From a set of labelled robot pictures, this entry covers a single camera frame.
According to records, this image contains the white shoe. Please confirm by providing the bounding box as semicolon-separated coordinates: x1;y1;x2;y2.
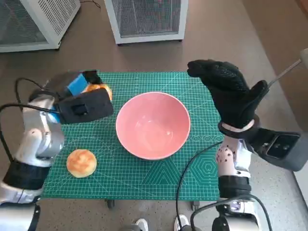
173;215;189;231
135;218;149;231

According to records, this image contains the white mesh cabinet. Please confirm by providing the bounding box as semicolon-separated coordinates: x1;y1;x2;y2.
103;0;189;45
0;0;81;53

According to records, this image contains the green cutting mat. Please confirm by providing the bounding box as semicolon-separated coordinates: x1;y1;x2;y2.
39;71;226;200

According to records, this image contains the black floor cable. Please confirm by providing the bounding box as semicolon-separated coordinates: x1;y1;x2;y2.
80;0;102;10

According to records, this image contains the grey metal rod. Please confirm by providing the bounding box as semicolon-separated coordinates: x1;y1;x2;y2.
267;59;303;87

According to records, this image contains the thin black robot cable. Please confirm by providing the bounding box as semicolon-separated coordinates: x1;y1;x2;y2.
175;141;223;231

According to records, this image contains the oblong orange toy bread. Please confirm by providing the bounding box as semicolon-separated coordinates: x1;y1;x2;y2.
85;83;113;101

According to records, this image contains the pink bowl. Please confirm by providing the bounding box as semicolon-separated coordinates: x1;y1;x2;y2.
115;91;192;161

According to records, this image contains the round toy bread bun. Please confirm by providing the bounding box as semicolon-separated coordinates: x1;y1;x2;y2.
66;149;98;178

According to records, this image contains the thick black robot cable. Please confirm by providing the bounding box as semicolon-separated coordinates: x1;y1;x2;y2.
190;194;273;231

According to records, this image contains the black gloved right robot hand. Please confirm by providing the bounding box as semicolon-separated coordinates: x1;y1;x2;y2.
187;59;268;129

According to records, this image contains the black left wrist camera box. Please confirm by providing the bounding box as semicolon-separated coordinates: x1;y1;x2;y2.
57;88;114;125

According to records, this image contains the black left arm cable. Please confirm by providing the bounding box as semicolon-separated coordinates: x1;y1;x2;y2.
15;77;60;104
0;103;60;162

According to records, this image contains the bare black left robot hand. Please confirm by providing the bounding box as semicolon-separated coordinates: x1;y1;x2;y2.
59;69;108;97

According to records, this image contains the white block on rod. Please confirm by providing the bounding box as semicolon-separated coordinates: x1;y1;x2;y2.
299;48;308;65

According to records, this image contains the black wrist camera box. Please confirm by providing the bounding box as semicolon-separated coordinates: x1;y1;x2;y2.
247;127;308;172
57;88;114;125

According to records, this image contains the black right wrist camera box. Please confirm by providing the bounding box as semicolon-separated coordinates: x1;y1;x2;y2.
247;127;308;172

